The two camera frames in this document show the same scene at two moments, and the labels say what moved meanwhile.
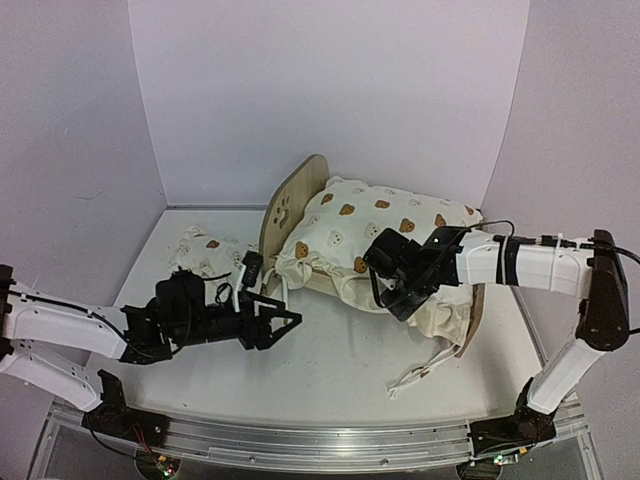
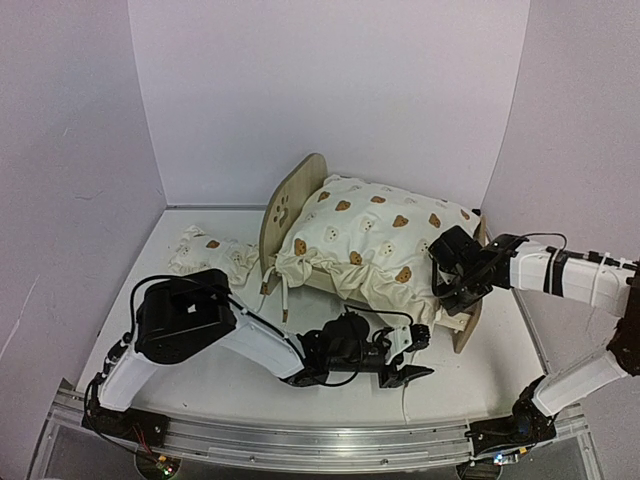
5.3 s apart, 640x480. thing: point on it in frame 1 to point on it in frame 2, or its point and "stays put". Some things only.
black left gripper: [261, 337] to [395, 379]
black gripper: [249, 273] to [400, 339]
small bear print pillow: [201, 252] stays put
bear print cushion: [339, 221] stays put
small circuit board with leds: [168, 466] stays put
